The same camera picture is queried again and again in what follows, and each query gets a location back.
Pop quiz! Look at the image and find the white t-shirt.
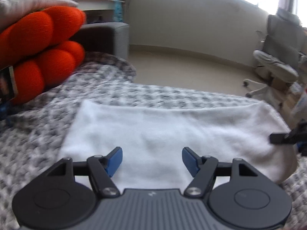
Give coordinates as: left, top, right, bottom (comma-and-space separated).
58, 100, 297, 190

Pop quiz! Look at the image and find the grey checked quilt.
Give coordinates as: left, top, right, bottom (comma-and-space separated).
1, 52, 306, 229

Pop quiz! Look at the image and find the grey office chair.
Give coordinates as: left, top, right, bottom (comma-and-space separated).
243, 8, 306, 108

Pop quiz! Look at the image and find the grey sofa armrest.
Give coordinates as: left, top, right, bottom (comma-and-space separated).
70, 22, 130, 60

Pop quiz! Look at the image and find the orange knotted cushion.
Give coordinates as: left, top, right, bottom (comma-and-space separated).
1, 6, 86, 105

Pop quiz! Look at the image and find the white desk with shelves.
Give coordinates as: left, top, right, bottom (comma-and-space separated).
75, 0, 125, 24

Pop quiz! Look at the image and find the beige pillow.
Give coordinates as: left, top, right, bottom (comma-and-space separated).
0, 0, 78, 31

